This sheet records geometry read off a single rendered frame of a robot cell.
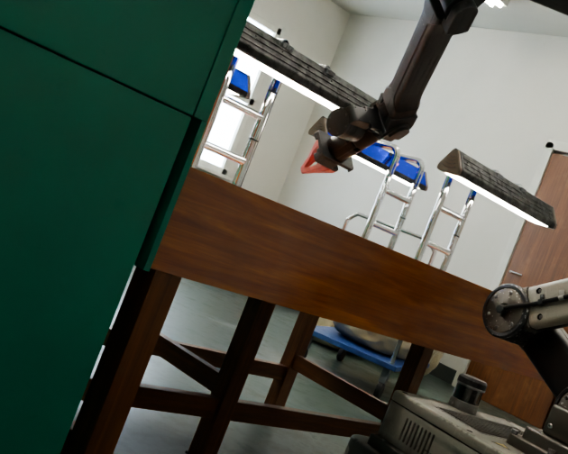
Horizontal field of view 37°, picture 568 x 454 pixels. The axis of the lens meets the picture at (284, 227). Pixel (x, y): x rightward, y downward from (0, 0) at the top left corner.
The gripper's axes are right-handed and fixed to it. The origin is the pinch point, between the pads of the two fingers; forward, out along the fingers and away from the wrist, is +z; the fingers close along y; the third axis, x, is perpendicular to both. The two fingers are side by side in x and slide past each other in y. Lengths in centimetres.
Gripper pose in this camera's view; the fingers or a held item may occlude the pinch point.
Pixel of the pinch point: (304, 168)
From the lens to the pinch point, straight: 183.3
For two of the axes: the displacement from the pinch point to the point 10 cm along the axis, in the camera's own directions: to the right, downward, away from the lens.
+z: -7.2, 4.1, 5.6
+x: 1.3, 8.7, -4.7
